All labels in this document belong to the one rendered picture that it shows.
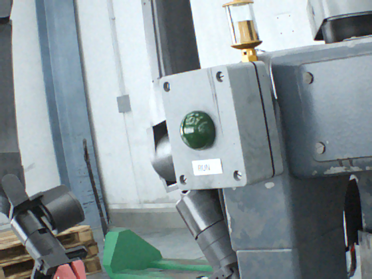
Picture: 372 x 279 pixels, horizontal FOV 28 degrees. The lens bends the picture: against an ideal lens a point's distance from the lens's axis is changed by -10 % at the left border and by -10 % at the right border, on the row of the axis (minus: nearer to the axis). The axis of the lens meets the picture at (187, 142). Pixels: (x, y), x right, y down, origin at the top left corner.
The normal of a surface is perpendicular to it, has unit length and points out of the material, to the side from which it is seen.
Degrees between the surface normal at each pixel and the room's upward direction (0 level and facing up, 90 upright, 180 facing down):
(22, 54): 90
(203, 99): 90
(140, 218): 90
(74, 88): 90
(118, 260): 75
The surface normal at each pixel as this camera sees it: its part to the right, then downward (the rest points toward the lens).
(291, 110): -0.71, 0.16
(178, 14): 0.57, -0.23
